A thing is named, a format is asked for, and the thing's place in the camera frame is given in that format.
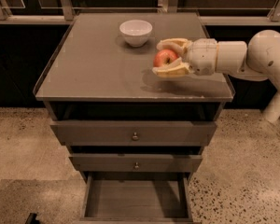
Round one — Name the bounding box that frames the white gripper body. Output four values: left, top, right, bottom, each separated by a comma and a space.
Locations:
186, 38, 217, 76

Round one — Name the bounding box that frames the grey drawer cabinet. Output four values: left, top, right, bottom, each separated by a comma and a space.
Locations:
33, 12, 236, 224

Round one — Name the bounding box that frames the white ceramic bowl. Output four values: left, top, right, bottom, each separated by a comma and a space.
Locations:
119, 20, 153, 47

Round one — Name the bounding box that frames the red apple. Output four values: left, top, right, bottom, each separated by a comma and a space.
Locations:
153, 49, 178, 67

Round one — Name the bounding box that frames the middle grey drawer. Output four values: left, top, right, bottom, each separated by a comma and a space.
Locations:
69, 154, 203, 173

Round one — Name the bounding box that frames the metal railing frame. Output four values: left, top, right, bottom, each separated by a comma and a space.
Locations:
0, 0, 280, 26

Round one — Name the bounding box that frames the white cylindrical post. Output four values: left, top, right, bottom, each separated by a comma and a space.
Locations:
263, 92, 280, 123

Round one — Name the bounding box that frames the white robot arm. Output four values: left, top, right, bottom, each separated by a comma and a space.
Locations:
152, 30, 280, 95

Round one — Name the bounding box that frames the black object on floor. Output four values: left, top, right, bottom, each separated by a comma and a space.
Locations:
25, 213, 40, 224

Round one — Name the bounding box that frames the brass drawer knob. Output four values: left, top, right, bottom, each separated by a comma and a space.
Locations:
133, 162, 140, 170
132, 133, 139, 141

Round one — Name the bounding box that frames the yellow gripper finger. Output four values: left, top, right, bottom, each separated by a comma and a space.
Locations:
156, 38, 192, 57
152, 58, 193, 77

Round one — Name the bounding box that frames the top grey drawer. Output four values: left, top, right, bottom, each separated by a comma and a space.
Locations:
50, 120, 217, 147

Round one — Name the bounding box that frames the bottom grey drawer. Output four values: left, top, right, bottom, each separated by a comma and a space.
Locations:
79, 172, 193, 224

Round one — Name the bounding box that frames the grey drawer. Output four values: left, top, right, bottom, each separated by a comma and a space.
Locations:
50, 120, 217, 147
79, 172, 193, 224
69, 154, 203, 173

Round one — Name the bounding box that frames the brass top drawer knob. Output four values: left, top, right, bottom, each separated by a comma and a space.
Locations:
132, 133, 139, 141

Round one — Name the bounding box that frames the brass middle drawer knob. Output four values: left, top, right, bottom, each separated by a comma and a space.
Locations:
133, 162, 140, 170

